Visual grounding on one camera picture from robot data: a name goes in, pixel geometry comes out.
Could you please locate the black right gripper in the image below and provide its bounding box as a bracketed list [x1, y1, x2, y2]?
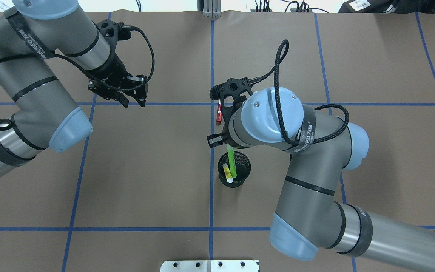
[207, 78, 253, 148]

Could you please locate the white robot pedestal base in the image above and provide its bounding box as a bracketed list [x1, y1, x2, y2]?
[160, 259, 261, 272]

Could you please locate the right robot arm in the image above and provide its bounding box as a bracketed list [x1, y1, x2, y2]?
[207, 78, 435, 272]

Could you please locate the aluminium frame post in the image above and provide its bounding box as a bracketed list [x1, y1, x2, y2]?
[196, 0, 222, 19]

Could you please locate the red white marker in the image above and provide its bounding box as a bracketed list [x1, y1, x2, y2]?
[216, 100, 223, 124]

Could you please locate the yellow highlighter pen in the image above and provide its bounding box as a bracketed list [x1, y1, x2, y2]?
[222, 163, 234, 184]

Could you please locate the green highlighter pen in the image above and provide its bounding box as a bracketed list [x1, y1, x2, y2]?
[227, 144, 237, 178]

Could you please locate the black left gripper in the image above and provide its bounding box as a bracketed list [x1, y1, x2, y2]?
[88, 57, 148, 107]

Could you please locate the black mesh pen cup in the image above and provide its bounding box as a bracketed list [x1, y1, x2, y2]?
[218, 151, 251, 188]

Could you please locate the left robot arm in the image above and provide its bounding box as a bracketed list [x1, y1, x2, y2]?
[0, 0, 151, 177]

